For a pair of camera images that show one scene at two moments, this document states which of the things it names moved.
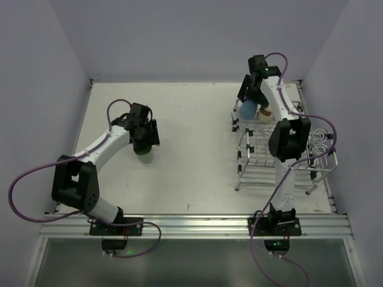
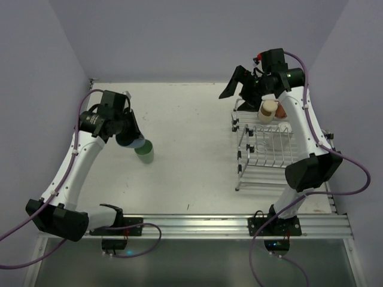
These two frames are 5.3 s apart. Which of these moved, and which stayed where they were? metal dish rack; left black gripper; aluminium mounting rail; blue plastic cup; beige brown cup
Moved: left black gripper; blue plastic cup
Stayed: aluminium mounting rail; metal dish rack; beige brown cup
